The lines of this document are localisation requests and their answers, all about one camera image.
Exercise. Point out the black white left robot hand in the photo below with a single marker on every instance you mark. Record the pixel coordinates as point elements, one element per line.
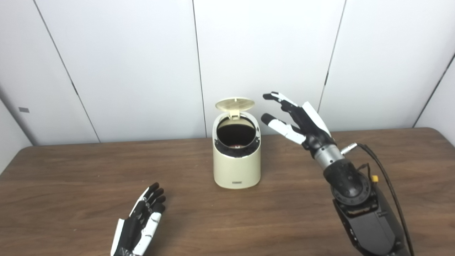
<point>131,231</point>

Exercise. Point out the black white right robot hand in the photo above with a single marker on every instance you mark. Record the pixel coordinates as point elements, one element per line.
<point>312,131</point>

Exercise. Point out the cream round bin lid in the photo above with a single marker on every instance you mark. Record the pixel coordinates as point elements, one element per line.
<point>234,104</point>

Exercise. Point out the cream-colored bin body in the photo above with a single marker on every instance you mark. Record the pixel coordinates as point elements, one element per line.
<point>236,170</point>

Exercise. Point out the yellow plug connector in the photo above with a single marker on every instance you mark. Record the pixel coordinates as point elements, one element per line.
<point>374,178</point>

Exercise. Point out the small gray wall label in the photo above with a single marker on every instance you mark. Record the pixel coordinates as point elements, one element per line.
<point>23,110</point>

